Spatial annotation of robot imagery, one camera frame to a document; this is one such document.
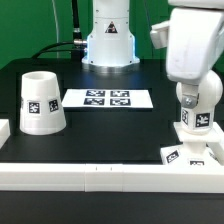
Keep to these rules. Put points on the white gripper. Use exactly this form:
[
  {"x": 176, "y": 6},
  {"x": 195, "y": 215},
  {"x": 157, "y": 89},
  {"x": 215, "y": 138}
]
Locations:
[{"x": 194, "y": 38}]

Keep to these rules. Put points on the white lamp shade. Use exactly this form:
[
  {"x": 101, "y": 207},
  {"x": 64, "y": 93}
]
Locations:
[{"x": 41, "y": 111}]

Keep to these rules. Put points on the white marker sheet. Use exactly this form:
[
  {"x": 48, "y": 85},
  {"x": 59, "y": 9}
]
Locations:
[{"x": 107, "y": 98}]

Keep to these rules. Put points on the white left fence wall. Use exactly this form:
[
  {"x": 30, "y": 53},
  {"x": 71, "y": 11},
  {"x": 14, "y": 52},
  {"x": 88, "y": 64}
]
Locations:
[{"x": 4, "y": 131}]

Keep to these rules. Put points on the white front fence wall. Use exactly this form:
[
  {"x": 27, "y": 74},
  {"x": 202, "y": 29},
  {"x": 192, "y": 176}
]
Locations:
[{"x": 110, "y": 178}]

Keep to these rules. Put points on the white lamp bulb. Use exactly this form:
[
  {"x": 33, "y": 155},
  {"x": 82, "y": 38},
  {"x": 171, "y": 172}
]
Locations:
[{"x": 199, "y": 120}]

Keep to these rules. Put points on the white lamp base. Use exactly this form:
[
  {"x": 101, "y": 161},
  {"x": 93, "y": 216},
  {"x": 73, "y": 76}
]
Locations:
[{"x": 193, "y": 150}]

